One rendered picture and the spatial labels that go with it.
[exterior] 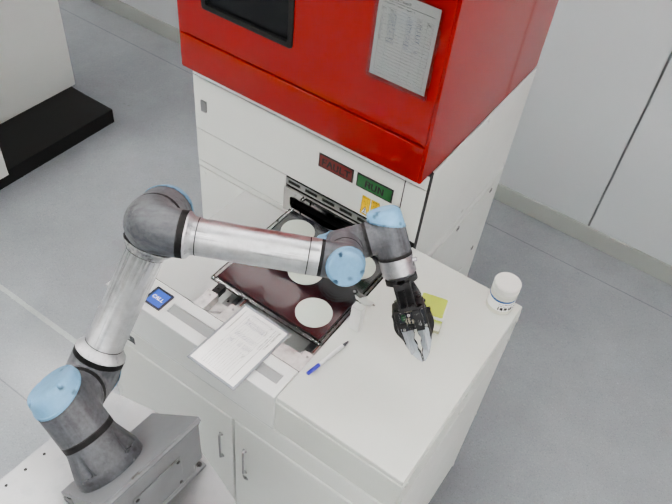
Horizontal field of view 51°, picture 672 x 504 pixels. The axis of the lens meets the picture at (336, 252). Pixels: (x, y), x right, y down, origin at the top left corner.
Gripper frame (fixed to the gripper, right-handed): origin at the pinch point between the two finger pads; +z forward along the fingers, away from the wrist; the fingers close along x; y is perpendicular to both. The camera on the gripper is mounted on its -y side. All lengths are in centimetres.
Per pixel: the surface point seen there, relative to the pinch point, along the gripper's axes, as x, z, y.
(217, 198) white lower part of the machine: -60, -35, -86
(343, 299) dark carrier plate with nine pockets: -19.1, -6.6, -32.6
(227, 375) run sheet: -45.0, -5.7, 0.6
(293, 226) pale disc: -31, -26, -54
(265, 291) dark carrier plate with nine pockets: -39, -14, -31
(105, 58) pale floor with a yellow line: -155, -110, -275
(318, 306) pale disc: -25.6, -7.4, -29.2
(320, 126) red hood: -13, -53, -38
